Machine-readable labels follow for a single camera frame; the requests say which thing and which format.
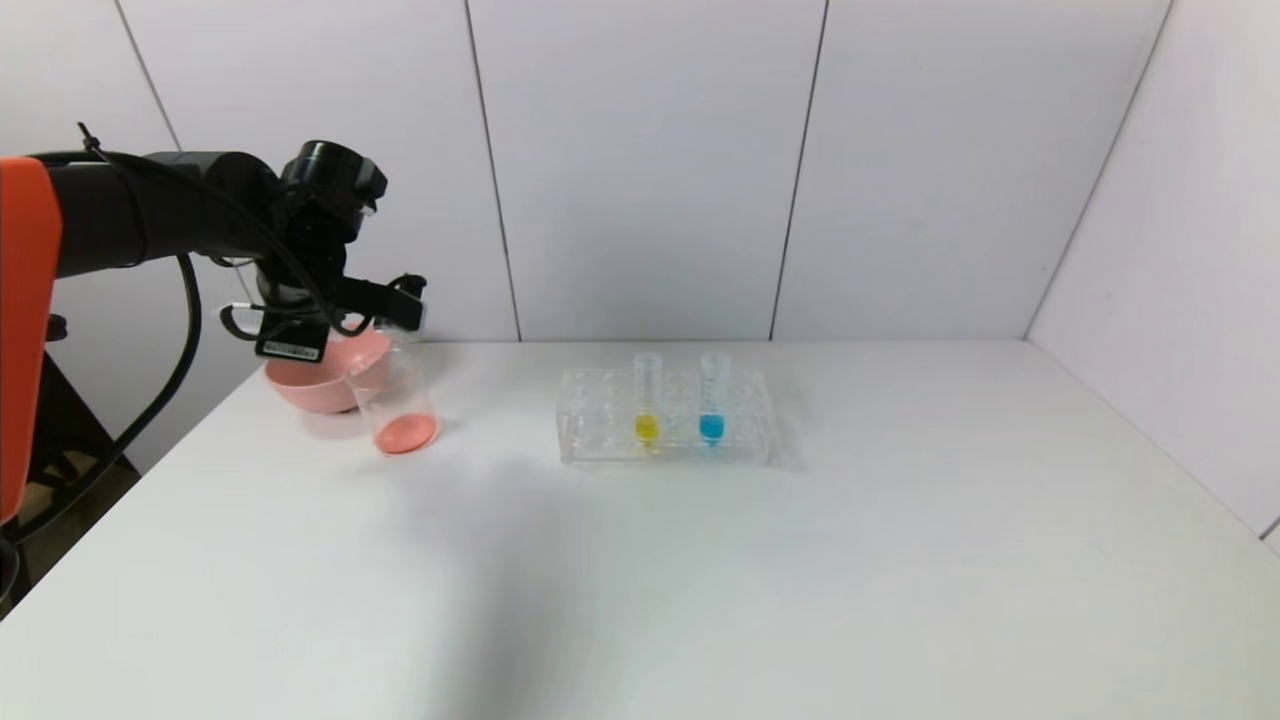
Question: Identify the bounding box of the test tube with yellow pigment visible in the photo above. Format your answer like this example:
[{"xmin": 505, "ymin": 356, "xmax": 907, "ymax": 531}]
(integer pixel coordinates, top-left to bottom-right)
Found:
[{"xmin": 634, "ymin": 352, "xmax": 663, "ymax": 451}]

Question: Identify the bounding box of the test tube with blue pigment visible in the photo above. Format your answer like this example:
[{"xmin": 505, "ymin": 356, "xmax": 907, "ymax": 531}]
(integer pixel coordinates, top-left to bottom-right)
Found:
[{"xmin": 698, "ymin": 352, "xmax": 728, "ymax": 448}]

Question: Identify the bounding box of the clear acrylic test tube rack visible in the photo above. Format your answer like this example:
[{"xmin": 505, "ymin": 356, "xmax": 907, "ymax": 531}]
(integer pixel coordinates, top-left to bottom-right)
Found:
[{"xmin": 557, "ymin": 365, "xmax": 776, "ymax": 468}]

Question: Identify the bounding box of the clear glass beaker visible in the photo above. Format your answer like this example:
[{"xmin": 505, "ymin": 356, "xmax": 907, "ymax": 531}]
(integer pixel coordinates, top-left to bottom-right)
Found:
[{"xmin": 346, "ymin": 345, "xmax": 442, "ymax": 459}]

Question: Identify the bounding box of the pink plastic bowl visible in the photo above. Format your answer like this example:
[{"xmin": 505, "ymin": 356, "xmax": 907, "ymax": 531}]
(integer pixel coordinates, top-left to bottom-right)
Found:
[{"xmin": 265, "ymin": 330, "xmax": 394, "ymax": 415}]

